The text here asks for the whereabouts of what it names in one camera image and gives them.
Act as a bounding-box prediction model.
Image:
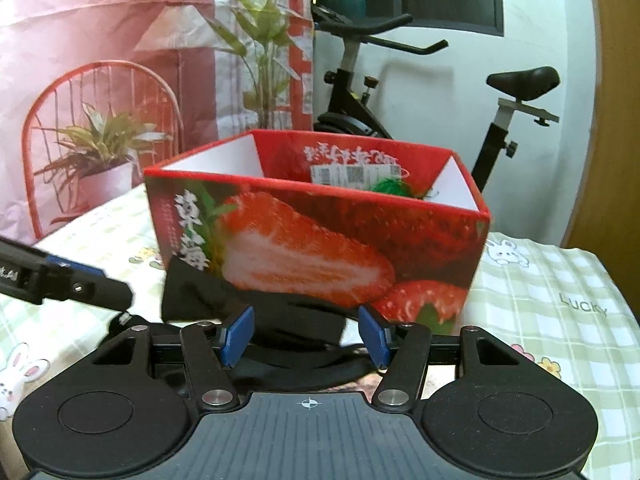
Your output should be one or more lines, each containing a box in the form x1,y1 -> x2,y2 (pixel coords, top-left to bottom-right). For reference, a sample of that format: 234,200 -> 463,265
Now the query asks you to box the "black fabric cloth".
159,253 -> 371,348

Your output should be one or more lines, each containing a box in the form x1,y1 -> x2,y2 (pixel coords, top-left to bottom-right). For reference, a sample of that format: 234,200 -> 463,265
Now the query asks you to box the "green tinsel pom-pom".
370,177 -> 425,200

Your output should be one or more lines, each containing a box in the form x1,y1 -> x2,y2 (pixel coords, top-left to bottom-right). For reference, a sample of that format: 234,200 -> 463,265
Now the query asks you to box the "black strap belt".
98,311 -> 380,396

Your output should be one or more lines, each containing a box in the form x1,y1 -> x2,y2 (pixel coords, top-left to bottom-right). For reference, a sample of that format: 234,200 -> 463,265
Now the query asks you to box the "red strawberry cardboard box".
143,130 -> 490,334

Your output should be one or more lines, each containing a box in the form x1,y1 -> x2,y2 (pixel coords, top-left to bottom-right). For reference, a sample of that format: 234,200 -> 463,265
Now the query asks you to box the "checked bunny tablecloth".
1,188 -> 639,479

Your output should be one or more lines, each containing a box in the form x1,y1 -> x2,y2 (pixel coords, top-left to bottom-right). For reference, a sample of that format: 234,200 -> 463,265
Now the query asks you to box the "pink printed backdrop sheet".
1,0 -> 312,244

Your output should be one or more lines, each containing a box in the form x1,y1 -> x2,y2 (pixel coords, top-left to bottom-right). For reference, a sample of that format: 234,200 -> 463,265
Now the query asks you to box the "black exercise bike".
310,6 -> 561,196

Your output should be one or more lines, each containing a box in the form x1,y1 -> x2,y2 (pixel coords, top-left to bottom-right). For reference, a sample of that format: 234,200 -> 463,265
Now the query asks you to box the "wooden door frame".
562,0 -> 640,261

